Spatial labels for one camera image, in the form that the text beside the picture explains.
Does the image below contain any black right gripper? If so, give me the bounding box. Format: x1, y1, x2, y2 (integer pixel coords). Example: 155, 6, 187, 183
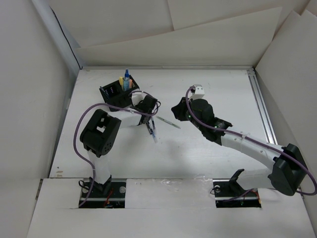
171, 97, 205, 131

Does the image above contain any dark blue clip pen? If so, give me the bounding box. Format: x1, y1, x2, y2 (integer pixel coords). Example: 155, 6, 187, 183
146, 122, 153, 135

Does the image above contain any clear blue spray bottle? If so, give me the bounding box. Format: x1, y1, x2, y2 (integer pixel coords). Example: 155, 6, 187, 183
123, 69, 130, 91

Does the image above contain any yellow highlighter marker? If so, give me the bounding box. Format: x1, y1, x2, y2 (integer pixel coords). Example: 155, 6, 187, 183
119, 77, 123, 88

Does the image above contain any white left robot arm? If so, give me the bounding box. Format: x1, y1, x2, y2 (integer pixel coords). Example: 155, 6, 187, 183
75, 91, 161, 197

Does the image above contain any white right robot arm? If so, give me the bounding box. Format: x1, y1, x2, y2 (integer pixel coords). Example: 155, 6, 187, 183
171, 97, 317, 199

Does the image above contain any blue clear gel pen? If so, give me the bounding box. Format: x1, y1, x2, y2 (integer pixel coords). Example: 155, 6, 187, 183
151, 125, 158, 143

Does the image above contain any green thin pen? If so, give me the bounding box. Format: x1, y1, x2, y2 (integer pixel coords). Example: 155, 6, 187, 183
156, 116, 181, 129

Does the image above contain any black slotted organizer box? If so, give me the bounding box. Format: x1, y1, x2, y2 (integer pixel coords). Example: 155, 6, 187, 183
99, 75, 139, 108

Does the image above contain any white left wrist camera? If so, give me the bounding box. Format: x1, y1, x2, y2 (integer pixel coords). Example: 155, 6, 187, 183
131, 90, 145, 106

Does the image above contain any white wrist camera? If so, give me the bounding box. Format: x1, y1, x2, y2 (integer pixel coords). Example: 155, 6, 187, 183
190, 84, 205, 100
131, 90, 145, 106

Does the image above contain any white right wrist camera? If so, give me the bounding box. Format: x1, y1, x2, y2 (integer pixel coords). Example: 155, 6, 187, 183
190, 84, 205, 100

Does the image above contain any aluminium rail back edge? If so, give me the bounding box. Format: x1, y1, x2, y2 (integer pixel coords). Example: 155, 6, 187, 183
83, 65, 253, 70

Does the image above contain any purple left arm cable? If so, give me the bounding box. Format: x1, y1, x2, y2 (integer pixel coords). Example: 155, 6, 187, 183
73, 90, 161, 206

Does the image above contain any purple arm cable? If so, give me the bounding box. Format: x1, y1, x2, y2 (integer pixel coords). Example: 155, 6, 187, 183
73, 90, 161, 206
185, 85, 317, 202

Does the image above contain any aluminium rail right side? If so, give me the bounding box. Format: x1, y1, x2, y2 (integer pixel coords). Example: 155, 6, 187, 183
247, 67, 277, 144

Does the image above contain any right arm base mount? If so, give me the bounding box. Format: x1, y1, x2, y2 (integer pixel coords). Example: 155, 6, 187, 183
210, 169, 262, 208

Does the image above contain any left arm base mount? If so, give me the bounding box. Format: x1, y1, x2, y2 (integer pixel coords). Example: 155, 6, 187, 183
78, 177, 127, 209

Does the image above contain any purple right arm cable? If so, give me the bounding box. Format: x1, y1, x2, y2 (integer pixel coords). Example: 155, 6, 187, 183
185, 85, 317, 202

